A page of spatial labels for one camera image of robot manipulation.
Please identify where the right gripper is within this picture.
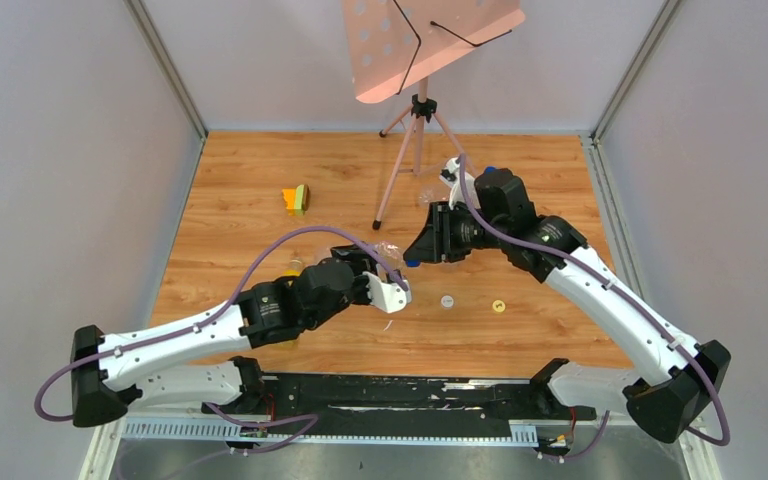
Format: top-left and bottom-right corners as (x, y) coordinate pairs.
(406, 200), (507, 263)

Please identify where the yellow juice bottle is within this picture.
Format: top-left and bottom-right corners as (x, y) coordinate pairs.
(283, 257), (306, 277)

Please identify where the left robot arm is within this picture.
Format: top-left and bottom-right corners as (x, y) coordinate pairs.
(67, 245), (410, 428)

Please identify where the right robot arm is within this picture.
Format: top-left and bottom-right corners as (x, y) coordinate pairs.
(404, 159), (731, 446)

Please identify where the clear bottle white cap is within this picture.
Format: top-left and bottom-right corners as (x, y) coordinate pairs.
(417, 187), (439, 208)

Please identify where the yellow green toy block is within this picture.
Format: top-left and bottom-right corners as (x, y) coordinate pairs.
(281, 184), (310, 216)

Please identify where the pink music stand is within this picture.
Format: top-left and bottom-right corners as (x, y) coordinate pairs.
(341, 0), (526, 230)

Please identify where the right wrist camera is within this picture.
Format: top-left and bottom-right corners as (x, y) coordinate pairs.
(439, 155), (471, 209)

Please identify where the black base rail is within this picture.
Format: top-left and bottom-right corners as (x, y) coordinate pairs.
(122, 370), (703, 458)

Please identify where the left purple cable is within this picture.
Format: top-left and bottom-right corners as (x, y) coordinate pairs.
(32, 225), (409, 480)

